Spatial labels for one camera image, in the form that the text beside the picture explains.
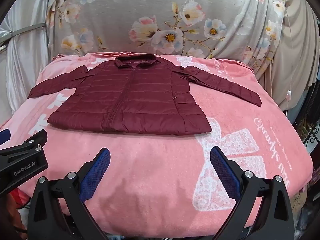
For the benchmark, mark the pink printed blanket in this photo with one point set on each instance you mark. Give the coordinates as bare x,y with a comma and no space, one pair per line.
160,170

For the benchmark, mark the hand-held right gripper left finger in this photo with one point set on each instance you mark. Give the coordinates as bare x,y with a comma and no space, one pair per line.
96,172

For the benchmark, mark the silver satin curtain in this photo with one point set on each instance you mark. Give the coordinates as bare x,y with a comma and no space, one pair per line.
22,62

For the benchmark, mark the grey metal bar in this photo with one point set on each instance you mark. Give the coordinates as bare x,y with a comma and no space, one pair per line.
27,30

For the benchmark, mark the grey floral sheet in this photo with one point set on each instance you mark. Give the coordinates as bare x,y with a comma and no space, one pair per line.
150,12

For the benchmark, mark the orange-red cloth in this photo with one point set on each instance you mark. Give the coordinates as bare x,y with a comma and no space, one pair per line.
11,210

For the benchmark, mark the beige curtain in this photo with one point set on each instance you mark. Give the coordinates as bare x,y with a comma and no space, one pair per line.
292,62

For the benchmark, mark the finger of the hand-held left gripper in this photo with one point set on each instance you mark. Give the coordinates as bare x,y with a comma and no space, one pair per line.
4,135
32,143

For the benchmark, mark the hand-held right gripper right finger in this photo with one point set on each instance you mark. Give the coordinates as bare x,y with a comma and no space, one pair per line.
223,172

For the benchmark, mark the maroon quilted jacket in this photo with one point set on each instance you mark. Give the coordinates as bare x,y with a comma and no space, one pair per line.
125,100

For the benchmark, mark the black ornate iron rack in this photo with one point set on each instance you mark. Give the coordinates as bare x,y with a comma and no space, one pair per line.
312,137

